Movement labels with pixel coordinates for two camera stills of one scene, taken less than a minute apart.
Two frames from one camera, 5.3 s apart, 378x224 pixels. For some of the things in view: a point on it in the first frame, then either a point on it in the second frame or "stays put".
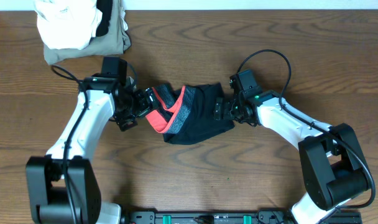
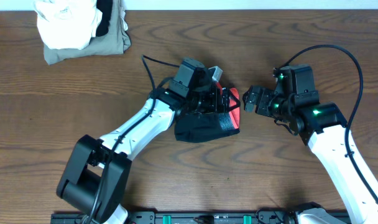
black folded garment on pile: x=106 y=6 stays put
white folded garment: x=68 y=24 stays put
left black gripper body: x=148 y=100 → x=222 y=101
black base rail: x=255 y=216 stays put
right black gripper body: x=231 y=109 → x=270 y=104
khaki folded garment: x=115 y=42 stays put
